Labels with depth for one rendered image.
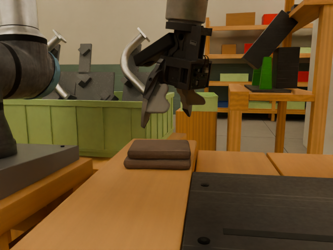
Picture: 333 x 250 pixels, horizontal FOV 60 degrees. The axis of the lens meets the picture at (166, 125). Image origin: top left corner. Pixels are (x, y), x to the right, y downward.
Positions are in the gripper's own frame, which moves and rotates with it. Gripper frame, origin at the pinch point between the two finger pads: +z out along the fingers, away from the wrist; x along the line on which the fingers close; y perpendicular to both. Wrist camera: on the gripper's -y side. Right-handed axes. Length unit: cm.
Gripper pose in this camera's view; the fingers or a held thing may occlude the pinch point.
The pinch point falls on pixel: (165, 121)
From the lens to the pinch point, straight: 61.7
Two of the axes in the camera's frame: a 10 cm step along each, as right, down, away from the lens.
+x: 6.5, -1.7, 7.4
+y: 7.5, 2.8, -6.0
